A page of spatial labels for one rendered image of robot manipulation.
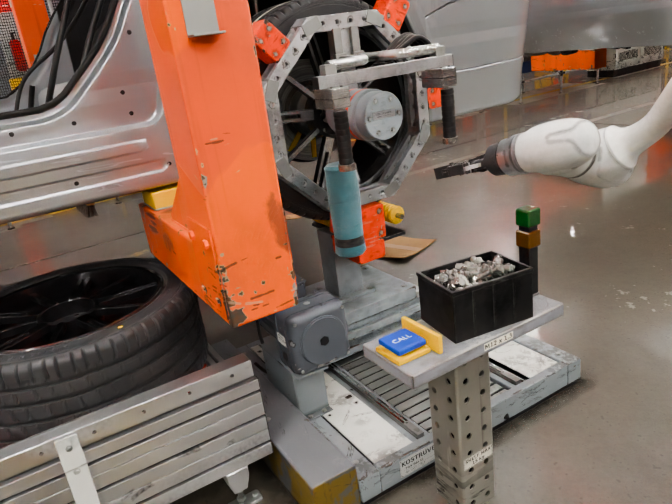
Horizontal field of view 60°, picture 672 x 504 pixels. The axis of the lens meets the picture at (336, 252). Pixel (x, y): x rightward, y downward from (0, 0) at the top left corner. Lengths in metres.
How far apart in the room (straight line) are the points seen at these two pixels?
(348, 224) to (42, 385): 0.83
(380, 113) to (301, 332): 0.61
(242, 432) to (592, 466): 0.86
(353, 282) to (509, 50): 1.03
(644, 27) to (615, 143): 2.55
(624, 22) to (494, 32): 1.72
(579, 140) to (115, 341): 1.07
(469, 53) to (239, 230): 1.27
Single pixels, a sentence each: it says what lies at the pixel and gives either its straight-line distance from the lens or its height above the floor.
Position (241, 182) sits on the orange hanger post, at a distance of 1.18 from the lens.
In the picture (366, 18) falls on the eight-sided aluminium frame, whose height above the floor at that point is 1.10.
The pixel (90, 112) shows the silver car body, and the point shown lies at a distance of 1.64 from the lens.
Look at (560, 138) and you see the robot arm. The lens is 1.26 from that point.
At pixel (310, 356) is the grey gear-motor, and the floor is 0.29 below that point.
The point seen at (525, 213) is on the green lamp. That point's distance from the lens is 1.33.
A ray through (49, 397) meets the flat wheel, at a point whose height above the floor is 0.42.
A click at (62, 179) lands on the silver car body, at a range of 1.62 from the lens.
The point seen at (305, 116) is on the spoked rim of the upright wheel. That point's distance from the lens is 1.76.
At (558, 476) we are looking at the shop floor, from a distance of 1.61.
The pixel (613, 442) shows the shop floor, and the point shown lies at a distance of 1.73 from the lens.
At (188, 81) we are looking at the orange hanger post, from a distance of 1.13.
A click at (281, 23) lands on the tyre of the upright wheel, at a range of 1.71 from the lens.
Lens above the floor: 1.06
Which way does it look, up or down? 20 degrees down
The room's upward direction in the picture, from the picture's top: 8 degrees counter-clockwise
